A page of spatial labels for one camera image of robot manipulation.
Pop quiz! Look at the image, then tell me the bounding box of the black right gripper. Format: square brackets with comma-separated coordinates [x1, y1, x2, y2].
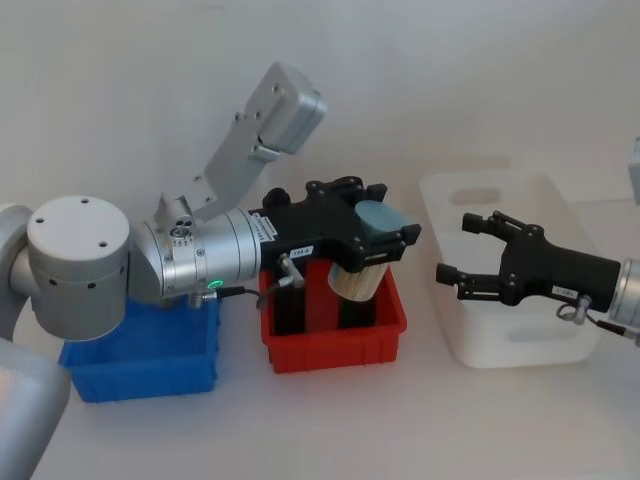
[435, 210, 624, 308]

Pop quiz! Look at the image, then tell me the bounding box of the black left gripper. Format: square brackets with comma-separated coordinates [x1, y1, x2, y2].
[248, 175, 423, 275]

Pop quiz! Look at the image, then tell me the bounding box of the toothpick jar with grey-blue lid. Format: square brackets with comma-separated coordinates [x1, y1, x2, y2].
[326, 199, 412, 302]

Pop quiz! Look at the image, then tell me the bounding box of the white plastic basket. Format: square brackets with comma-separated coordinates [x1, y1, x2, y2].
[418, 171, 603, 370]

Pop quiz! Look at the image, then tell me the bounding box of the black upright item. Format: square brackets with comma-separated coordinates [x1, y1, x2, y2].
[272, 259, 308, 336]
[338, 294, 376, 332]

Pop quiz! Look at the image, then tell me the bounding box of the red plastic bin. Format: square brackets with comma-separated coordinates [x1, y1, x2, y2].
[257, 258, 409, 374]

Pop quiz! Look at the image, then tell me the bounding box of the blue plastic bin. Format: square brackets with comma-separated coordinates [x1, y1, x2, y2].
[58, 298, 222, 404]

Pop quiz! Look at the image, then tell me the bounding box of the right wrist dark cable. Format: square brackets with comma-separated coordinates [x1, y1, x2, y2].
[555, 294, 640, 347]

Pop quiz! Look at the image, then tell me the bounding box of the wrist dark cable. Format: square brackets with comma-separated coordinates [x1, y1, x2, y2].
[191, 252, 307, 312]
[555, 294, 640, 347]

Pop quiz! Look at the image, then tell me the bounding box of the left wrist dark cable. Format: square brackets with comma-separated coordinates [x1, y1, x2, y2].
[191, 252, 307, 312]

